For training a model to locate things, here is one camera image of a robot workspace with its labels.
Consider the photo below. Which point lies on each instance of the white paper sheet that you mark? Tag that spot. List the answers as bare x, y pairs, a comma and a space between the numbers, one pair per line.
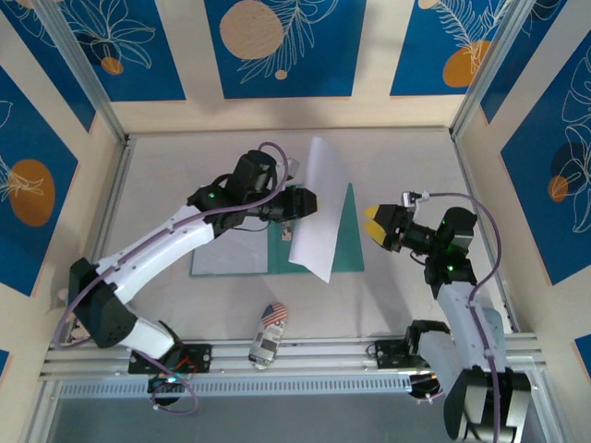
321, 207
231, 254

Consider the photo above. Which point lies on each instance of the metal folder clip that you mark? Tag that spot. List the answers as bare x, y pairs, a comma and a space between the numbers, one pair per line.
286, 231

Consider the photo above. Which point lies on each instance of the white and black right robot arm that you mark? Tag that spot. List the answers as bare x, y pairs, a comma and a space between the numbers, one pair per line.
461, 323

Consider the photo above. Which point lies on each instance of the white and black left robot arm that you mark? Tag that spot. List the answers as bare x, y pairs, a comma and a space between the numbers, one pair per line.
157, 251

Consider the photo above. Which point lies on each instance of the blue-grey sponge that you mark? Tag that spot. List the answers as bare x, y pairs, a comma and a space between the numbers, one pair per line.
498, 332

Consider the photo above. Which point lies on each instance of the black connector board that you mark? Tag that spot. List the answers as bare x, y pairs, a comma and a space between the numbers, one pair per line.
161, 385
422, 390

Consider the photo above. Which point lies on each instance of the plush doll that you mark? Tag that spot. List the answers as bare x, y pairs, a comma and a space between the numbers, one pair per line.
79, 330

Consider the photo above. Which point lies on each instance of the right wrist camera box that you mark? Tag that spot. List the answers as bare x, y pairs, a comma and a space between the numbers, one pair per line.
410, 198

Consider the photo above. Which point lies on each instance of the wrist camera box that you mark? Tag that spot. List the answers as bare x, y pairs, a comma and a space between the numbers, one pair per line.
291, 165
410, 198

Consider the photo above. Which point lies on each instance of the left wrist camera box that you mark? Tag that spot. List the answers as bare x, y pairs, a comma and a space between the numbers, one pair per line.
291, 165

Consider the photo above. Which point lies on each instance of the aluminium side rail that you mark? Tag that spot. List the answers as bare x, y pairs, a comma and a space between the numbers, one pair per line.
464, 166
116, 184

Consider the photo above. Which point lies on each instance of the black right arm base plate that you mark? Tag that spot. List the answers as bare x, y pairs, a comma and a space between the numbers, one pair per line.
388, 353

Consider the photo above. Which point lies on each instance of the aluminium front rail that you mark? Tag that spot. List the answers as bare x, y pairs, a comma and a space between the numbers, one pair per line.
323, 355

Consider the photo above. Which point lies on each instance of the aluminium frame post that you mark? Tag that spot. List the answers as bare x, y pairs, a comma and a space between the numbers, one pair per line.
492, 64
83, 64

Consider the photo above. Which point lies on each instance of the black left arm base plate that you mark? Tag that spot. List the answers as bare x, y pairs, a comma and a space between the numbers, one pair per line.
201, 357

